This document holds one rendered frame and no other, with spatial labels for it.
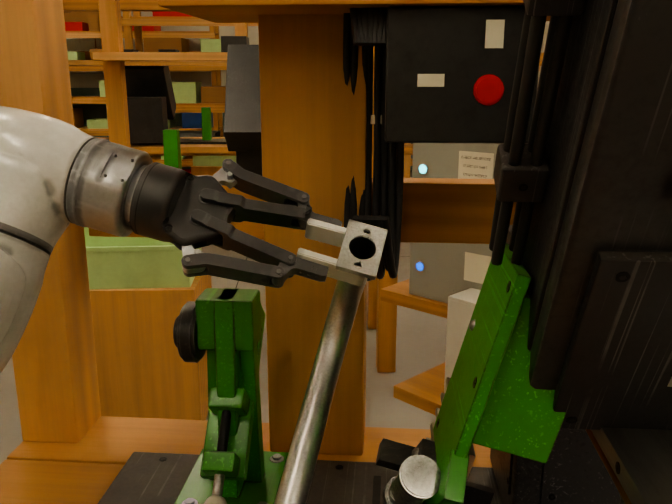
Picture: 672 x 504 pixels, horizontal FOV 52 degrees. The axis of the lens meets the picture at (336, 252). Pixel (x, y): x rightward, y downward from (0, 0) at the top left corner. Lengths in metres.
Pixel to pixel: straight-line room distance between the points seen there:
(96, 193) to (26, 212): 0.07
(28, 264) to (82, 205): 0.07
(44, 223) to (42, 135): 0.08
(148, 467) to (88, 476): 0.09
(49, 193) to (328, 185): 0.38
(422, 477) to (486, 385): 0.10
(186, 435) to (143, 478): 0.15
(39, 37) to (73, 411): 0.54
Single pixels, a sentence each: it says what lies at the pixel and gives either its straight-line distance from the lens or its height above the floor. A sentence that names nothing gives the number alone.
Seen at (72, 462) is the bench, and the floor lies 0.88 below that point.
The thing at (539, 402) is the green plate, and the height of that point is 1.16.
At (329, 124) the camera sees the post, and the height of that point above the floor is 1.36.
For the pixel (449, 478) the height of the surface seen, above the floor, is 1.10.
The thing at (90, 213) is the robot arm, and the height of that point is 1.30.
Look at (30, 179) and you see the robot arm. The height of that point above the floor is 1.33.
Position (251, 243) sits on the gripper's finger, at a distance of 0.67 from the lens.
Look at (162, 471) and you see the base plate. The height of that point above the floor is 0.90.
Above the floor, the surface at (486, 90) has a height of 1.41.
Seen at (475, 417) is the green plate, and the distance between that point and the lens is 0.61.
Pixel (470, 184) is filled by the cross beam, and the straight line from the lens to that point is 1.02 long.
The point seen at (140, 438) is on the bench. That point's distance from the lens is 1.15.
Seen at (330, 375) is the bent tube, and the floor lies 1.11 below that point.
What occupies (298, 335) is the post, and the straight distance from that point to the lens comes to 0.99.
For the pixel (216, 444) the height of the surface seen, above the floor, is 0.99.
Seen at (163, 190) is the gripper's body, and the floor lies 1.32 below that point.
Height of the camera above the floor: 1.43
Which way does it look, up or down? 14 degrees down
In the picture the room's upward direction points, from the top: straight up
